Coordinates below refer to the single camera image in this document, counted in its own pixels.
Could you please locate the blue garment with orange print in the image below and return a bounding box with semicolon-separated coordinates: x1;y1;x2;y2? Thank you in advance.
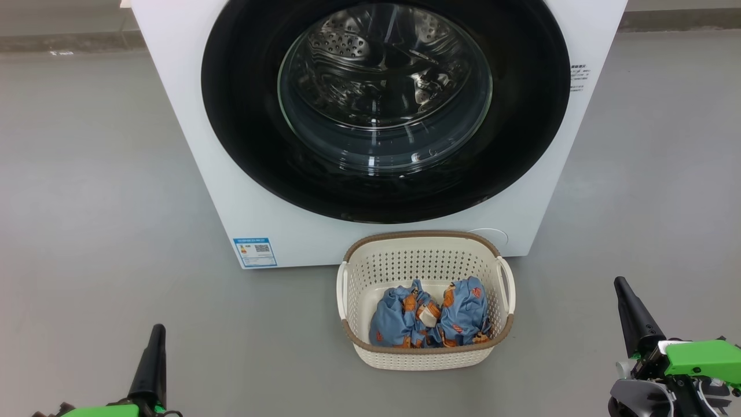
431;276;493;347
369;279;443;348

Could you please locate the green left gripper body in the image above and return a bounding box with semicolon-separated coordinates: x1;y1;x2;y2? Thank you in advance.
32;401;183;417

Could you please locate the white front-load washing machine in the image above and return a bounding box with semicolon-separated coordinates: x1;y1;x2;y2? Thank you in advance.
130;0;629;270

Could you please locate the small printed text sticker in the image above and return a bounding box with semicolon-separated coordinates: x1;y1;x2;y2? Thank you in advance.
569;64;591;93

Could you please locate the cream perforated laundry basket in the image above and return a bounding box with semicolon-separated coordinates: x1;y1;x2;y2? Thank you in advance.
336;231;516;371

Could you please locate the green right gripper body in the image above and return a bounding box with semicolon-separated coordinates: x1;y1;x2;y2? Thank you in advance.
608;338;741;417

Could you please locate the round white drain filter cover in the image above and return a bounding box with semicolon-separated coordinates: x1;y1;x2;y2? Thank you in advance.
466;228;509;251

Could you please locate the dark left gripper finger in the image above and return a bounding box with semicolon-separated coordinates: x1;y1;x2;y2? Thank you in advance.
129;324;167;409

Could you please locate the round glass washer door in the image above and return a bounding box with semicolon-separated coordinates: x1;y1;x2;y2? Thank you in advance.
201;0;572;224

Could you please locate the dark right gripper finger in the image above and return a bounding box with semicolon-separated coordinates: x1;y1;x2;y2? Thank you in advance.
614;276;666;357

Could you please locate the blue energy label sticker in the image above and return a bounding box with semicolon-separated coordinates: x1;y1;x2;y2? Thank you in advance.
233;237;278;268

